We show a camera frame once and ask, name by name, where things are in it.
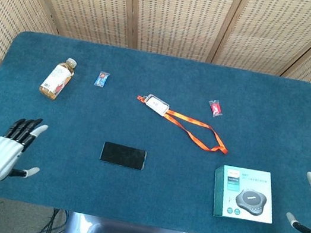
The speakerphone product box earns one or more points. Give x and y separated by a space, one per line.
245 195

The amber tea bottle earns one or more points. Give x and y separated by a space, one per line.
58 78

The red candy wrapper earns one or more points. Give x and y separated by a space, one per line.
215 107

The black smartphone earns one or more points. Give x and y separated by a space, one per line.
123 155

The woven bamboo folding screen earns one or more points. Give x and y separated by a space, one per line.
173 14

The blue table mat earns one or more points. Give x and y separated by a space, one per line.
155 116

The blue candy wrapper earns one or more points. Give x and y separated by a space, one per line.
102 79

